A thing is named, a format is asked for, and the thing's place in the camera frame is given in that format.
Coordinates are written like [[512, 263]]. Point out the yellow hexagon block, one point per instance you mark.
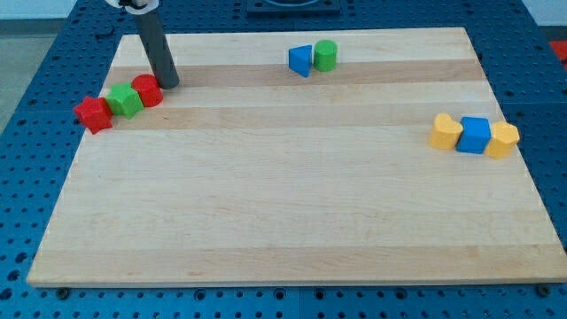
[[504, 138]]

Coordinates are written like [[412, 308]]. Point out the green star block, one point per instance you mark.
[[124, 100]]

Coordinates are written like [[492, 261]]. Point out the blue cube block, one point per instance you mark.
[[475, 136]]

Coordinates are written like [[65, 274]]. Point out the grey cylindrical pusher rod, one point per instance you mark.
[[151, 33]]

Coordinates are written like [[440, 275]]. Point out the red cylinder block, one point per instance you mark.
[[148, 89]]

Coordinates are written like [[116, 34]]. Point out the blue triangle block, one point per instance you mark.
[[300, 60]]

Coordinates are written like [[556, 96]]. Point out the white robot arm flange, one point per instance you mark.
[[135, 7]]

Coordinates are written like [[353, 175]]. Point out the yellow heart block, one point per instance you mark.
[[445, 132]]

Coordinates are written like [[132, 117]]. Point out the green cylinder block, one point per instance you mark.
[[325, 56]]

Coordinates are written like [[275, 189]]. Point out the red star block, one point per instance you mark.
[[94, 114]]

